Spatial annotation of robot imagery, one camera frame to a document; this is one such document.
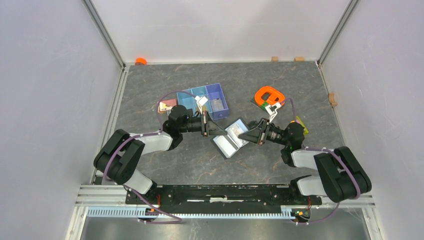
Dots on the wooden block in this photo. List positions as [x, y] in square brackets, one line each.
[274, 59]
[299, 59]

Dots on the orange oval ring toy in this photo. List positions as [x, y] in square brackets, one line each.
[269, 94]

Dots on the wooden arch piece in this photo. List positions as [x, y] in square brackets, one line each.
[332, 99]

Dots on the wooden block right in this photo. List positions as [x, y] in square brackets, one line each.
[299, 59]

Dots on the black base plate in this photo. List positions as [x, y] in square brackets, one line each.
[227, 198]

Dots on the orange round cap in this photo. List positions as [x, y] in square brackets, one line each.
[140, 61]

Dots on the wooden block left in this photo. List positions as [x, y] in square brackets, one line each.
[274, 59]

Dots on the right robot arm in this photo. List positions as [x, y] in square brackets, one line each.
[340, 175]

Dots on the multicolour brick stack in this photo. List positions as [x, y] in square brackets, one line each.
[299, 121]

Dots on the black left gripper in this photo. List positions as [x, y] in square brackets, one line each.
[210, 128]

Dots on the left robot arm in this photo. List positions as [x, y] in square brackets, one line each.
[119, 157]

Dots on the blue three-compartment tray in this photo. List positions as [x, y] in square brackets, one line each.
[211, 91]

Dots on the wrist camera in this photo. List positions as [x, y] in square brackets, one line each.
[272, 110]
[201, 103]

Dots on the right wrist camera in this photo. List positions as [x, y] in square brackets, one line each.
[272, 110]

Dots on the pink and orange block toy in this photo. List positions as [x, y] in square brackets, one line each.
[165, 106]

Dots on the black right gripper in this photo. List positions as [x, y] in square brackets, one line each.
[253, 135]

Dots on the black card holder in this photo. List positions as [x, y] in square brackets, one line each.
[230, 137]

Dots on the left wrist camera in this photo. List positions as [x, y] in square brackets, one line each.
[201, 103]

